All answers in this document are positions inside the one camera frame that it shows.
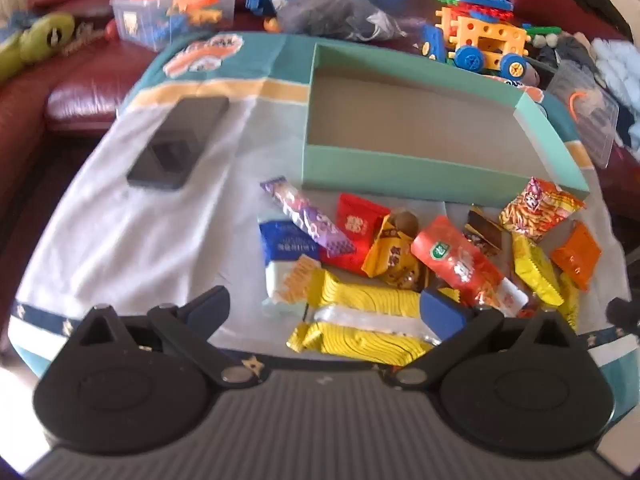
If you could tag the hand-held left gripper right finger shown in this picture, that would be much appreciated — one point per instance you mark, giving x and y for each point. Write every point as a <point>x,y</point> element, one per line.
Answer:
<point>440,315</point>

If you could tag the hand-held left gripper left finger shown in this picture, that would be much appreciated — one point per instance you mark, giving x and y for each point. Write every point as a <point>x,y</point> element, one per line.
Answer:
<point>212,305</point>

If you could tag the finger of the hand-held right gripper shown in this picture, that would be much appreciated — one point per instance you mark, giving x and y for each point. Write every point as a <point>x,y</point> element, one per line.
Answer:
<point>622,311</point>

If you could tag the small yellow packet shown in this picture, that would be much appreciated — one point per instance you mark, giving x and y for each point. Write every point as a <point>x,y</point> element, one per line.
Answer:
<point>569,300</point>
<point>537,270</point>

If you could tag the red long snack packet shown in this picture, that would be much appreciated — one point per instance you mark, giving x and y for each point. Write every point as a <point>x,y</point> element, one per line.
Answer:
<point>455,260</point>

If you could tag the small orange packet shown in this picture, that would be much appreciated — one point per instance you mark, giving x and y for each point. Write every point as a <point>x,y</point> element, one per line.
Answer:
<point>577,255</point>

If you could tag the yellow brown snack packet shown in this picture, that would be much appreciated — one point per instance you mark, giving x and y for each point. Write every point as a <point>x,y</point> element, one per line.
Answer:
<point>395,255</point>

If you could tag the large yellow windowed packet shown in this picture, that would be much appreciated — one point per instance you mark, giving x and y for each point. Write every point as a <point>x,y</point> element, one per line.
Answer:
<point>360,300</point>

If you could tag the dark brown gold packet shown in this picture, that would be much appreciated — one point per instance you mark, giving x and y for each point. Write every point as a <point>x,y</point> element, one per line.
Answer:
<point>485,232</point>

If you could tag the blue white snack packet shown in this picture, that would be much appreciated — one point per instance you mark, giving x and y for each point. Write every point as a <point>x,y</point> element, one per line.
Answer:
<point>285,242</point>

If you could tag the red candy packet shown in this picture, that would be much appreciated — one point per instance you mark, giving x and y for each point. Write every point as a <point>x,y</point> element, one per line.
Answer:
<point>355,225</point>

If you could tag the purple snack bar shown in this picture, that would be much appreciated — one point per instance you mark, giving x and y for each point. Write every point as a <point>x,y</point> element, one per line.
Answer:
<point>305,215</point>

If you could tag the orange striped snack packet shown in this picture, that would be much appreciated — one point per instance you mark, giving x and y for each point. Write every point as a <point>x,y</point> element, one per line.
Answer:
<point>542,207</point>

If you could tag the teal cardboard box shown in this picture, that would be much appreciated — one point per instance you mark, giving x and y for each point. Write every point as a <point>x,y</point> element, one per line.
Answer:
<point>400,165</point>

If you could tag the black smartphone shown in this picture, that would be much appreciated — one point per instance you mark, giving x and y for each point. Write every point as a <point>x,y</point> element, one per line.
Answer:
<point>175,145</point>

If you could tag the clear plastic case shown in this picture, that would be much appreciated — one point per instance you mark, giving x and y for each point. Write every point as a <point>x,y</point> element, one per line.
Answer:
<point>582,110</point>

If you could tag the light blue fluffy blanket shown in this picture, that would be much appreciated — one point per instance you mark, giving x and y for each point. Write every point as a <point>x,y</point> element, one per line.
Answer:
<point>617,70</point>

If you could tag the red leather sofa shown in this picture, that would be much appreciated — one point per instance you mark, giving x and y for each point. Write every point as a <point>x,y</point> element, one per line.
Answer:
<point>90,95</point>

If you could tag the dark grey clothing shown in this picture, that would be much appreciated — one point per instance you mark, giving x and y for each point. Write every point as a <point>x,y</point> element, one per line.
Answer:
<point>570,50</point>

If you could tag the orange toy building car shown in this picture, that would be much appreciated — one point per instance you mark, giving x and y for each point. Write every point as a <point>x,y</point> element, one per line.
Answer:
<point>480,35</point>

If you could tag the small orange ball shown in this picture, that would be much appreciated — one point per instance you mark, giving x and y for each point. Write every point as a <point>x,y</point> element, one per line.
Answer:
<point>271,24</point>

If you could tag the clear plastic toy container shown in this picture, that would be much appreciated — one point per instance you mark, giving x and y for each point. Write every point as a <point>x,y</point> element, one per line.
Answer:
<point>175,10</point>

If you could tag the dark plastic bag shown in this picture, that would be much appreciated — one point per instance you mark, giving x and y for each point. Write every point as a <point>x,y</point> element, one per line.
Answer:
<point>340,15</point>

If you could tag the green plush toy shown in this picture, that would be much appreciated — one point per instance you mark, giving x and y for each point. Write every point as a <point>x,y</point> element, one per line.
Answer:
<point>42,37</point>

